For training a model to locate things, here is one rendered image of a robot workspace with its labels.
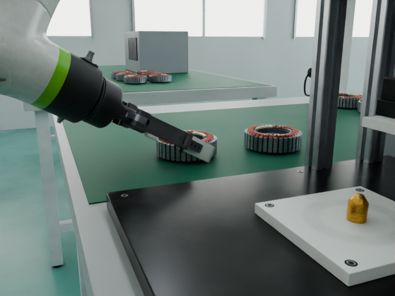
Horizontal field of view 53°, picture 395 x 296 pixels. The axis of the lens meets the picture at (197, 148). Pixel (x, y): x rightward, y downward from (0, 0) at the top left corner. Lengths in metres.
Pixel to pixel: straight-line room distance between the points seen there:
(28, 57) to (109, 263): 0.28
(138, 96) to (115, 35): 3.20
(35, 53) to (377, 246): 0.45
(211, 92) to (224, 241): 1.41
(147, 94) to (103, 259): 1.31
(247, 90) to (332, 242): 1.50
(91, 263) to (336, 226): 0.24
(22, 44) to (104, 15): 4.29
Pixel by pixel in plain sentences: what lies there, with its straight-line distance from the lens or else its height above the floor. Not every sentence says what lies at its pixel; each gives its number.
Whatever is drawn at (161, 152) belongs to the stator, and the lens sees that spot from 0.71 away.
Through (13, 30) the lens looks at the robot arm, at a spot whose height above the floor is 0.97.
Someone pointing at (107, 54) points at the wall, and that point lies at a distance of 4.83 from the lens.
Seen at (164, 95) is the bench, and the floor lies 0.73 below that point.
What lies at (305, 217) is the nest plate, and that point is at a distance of 0.43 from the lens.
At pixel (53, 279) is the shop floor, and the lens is 1.84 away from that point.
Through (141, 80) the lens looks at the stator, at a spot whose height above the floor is 0.77.
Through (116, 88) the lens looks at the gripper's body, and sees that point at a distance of 0.63.
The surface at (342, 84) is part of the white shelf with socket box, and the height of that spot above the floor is 0.80.
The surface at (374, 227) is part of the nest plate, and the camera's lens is 0.43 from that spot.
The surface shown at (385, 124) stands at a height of 0.88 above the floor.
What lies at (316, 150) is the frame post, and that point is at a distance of 0.61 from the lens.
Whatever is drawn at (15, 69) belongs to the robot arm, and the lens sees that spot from 0.55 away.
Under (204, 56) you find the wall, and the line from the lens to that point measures 5.16.
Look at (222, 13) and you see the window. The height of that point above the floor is 1.28.
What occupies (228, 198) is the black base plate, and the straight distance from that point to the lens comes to 0.49.
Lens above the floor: 0.96
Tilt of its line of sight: 15 degrees down
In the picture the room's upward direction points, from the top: straight up
